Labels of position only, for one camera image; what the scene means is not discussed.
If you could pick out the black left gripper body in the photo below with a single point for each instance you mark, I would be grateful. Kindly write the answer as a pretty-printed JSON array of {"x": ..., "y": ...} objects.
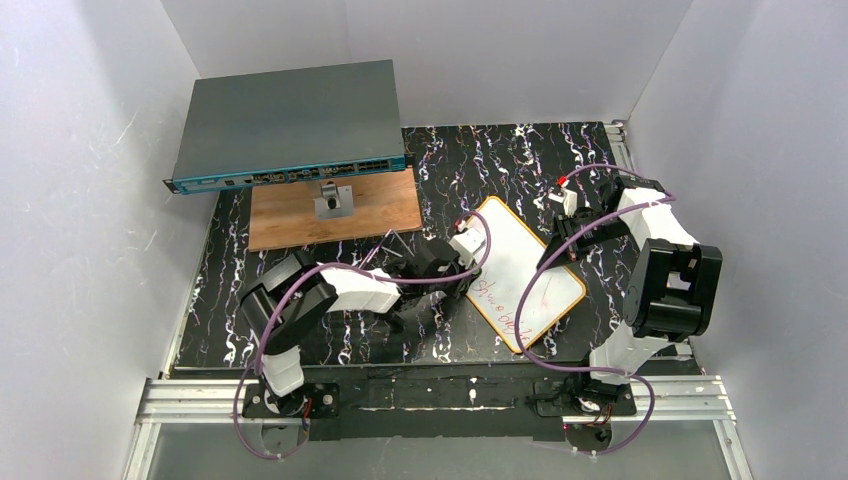
[{"x": 444, "y": 266}]

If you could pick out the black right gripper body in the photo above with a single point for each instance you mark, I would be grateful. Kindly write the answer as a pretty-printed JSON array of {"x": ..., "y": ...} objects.
[{"x": 573, "y": 234}]

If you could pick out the yellow-framed whiteboard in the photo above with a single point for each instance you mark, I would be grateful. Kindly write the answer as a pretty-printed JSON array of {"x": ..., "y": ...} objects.
[{"x": 511, "y": 264}]

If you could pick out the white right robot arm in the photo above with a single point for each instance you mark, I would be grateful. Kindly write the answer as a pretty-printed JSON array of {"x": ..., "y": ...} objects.
[{"x": 671, "y": 290}]

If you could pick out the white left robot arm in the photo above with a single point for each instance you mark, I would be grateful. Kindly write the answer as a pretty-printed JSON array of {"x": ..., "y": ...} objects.
[{"x": 286, "y": 303}]

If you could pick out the grey metal stand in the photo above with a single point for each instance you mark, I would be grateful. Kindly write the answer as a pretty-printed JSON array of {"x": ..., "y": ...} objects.
[{"x": 334, "y": 202}]

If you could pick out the wooden board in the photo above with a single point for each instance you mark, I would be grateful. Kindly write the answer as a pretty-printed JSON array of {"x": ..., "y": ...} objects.
[{"x": 283, "y": 216}]

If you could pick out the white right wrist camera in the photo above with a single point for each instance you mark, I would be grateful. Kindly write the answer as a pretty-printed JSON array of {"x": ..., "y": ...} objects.
[{"x": 566, "y": 198}]

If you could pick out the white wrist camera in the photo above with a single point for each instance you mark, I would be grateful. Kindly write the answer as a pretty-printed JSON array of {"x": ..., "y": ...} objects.
[
  {"x": 566, "y": 198},
  {"x": 467, "y": 242}
]

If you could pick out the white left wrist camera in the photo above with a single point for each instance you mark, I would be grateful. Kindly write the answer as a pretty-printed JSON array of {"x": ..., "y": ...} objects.
[{"x": 467, "y": 242}]

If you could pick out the aluminium frame rail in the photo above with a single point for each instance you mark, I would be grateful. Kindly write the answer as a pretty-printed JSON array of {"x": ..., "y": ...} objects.
[{"x": 185, "y": 430}]

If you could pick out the grey network switch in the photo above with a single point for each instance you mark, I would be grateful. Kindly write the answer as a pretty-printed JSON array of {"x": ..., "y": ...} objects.
[{"x": 289, "y": 126}]

